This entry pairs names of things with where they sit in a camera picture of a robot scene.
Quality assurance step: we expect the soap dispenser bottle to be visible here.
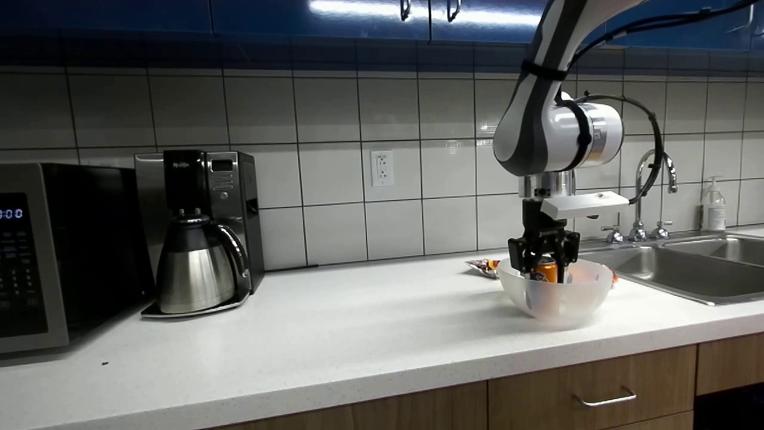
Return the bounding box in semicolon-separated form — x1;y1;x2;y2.
701;176;728;233

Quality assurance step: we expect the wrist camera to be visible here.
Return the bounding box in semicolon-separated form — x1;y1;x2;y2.
541;191;630;220

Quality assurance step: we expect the steel coffee maker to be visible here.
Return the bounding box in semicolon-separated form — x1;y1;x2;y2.
134;149;266;319

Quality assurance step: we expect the blue cabinet door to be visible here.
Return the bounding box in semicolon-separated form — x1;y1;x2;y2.
430;0;553;44
210;0;431;42

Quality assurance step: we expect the blue wall cabinet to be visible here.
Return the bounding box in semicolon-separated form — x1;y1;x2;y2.
0;0;764;51

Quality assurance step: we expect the drawer handle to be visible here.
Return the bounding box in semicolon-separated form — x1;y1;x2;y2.
571;386;638;409

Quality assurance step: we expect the steel coffee carafe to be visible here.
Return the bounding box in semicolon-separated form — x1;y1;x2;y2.
156;209;252;315

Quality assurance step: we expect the microwave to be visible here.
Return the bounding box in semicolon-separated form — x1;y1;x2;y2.
0;162;153;363

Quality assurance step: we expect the steel sink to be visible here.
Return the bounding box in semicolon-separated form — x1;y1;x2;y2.
575;234;764;307

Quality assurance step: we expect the snack packet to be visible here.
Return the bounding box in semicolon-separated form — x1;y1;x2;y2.
465;258;501;280

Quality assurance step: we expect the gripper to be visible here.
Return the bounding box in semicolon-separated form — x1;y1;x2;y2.
508;198;581;283

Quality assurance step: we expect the chrome tap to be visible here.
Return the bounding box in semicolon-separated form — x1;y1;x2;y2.
628;149;679;242

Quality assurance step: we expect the wall socket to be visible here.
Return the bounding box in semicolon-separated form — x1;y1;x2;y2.
370;149;395;188

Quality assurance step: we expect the translucent plastic bowl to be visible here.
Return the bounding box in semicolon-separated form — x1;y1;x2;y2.
497;257;614;321

